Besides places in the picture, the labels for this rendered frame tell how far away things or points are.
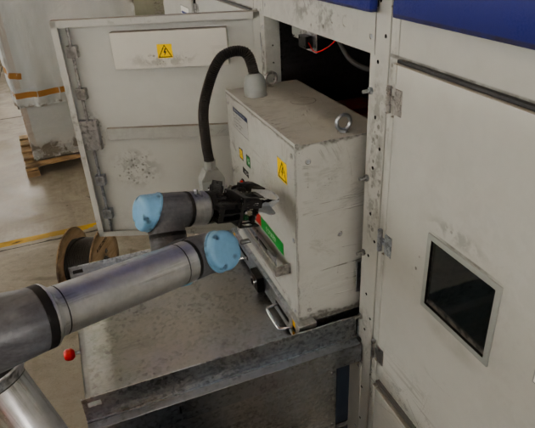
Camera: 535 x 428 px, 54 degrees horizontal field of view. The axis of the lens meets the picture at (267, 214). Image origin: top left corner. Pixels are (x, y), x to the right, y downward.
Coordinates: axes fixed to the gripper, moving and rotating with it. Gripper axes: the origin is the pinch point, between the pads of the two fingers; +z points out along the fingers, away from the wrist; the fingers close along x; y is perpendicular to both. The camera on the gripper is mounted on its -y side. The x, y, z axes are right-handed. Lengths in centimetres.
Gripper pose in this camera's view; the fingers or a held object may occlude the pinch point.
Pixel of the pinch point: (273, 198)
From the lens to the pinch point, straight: 127.3
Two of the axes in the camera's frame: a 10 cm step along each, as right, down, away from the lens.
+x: 1.6, -9.3, -3.3
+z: 7.9, -0.8, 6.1
